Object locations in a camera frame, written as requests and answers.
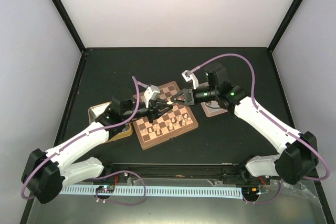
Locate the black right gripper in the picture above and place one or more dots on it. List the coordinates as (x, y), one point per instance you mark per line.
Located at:
(189, 97)

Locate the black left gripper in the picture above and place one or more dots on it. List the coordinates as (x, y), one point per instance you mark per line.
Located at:
(154, 109)

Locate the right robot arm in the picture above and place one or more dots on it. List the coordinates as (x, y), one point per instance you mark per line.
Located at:
(296, 152)

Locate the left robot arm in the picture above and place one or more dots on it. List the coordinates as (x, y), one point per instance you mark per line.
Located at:
(48, 172)

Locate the wooden chess board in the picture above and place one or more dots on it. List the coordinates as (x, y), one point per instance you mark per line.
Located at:
(152, 139)

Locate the left circuit board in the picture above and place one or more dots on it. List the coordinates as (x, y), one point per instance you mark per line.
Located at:
(105, 189)

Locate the circuit board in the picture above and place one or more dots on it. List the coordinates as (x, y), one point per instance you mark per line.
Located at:
(105, 189)
(252, 191)

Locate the right circuit board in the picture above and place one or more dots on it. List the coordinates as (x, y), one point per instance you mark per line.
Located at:
(252, 191)

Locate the silver pink tin tray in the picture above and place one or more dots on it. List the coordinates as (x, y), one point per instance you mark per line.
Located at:
(212, 109)

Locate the gold tin tray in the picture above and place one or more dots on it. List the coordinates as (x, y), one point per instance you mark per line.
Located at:
(97, 113)

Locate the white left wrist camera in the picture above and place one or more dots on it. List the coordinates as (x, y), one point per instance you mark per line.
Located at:
(152, 92)

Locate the white slotted cable duct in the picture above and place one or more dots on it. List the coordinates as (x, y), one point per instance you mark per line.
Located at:
(157, 191)

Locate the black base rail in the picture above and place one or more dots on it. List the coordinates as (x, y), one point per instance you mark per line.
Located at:
(234, 174)

